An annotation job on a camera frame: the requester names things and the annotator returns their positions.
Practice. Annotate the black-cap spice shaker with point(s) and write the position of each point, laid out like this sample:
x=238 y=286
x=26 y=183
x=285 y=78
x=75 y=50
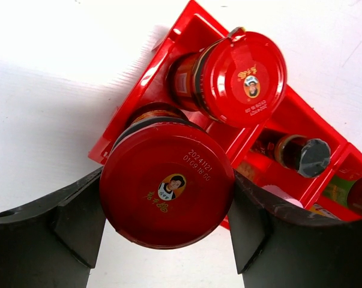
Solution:
x=309 y=157

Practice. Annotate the red three-compartment plastic tray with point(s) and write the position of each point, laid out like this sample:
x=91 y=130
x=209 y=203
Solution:
x=193 y=30

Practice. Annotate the red-cap brown spice jar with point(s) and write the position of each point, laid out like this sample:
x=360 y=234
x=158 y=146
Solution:
x=166 y=183

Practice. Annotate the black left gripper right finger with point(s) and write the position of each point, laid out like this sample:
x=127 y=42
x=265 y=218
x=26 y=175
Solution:
x=277 y=244

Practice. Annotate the pink-cap spice jar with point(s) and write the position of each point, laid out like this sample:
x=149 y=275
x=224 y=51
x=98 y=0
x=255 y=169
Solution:
x=277 y=191

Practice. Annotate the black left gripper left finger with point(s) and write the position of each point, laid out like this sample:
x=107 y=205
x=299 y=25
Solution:
x=53 y=241

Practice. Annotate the yellow-label dark sauce bottle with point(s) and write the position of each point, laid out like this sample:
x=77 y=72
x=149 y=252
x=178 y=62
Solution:
x=316 y=208

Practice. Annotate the green-label red sauce bottle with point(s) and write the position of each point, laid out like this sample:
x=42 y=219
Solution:
x=347 y=193

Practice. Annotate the red-cap dark sauce jar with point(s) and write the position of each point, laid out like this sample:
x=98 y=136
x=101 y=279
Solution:
x=238 y=80

